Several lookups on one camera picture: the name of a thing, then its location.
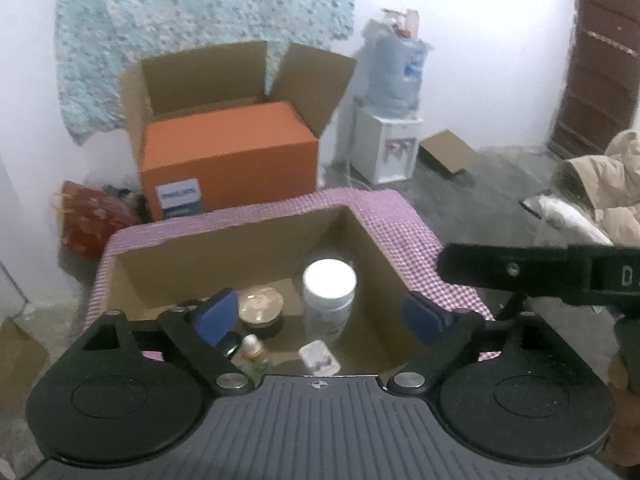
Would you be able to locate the blue water jug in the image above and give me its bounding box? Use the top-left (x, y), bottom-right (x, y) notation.
top-left (369, 32), bottom-right (428, 117)

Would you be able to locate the small bottle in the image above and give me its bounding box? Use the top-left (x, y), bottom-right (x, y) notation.
top-left (241, 334), bottom-right (265, 361)

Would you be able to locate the blue floral cloth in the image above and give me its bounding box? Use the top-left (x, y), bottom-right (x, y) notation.
top-left (54, 0), bottom-right (357, 146)

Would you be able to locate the brown door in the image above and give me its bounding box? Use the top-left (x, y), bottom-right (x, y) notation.
top-left (547, 0), bottom-right (640, 158)

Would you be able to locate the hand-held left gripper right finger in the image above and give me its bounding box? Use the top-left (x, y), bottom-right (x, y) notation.
top-left (387, 290), bottom-right (551, 396)

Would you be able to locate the person's right hand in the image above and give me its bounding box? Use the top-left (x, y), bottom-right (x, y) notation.
top-left (606, 352), bottom-right (640, 401)

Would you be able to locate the small brown cardboard box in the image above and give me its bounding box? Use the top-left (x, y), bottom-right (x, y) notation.
top-left (0, 317), bottom-right (51, 401)

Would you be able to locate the flat cardboard piece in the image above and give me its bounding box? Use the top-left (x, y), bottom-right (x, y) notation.
top-left (419, 130), bottom-right (478, 178)

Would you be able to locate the red gift bag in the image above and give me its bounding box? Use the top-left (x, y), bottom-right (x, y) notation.
top-left (50, 180), bottom-right (143, 261)

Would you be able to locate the beige jacket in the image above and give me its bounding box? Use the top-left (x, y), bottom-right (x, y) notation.
top-left (552, 130), bottom-right (640, 248)

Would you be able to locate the orange box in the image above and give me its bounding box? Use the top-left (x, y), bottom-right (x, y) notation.
top-left (140, 101), bottom-right (321, 221)

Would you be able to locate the purple checkered tablecloth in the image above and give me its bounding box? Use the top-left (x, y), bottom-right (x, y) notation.
top-left (85, 187), bottom-right (496, 362)

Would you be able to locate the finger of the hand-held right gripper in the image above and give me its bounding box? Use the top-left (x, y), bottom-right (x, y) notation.
top-left (436, 242), bottom-right (640, 306)

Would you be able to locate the large open cardboard box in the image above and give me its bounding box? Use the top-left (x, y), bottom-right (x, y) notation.
top-left (120, 40), bottom-right (358, 221)

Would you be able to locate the small white case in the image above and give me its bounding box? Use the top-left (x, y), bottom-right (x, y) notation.
top-left (298, 340), bottom-right (338, 375)

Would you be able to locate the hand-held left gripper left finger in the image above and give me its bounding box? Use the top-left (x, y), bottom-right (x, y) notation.
top-left (80, 287), bottom-right (251, 395)

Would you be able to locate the white jar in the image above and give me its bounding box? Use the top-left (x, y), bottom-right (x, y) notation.
top-left (302, 258), bottom-right (358, 346)

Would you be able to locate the white water dispenser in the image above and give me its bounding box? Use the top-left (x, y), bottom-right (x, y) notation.
top-left (354, 107), bottom-right (423, 186)

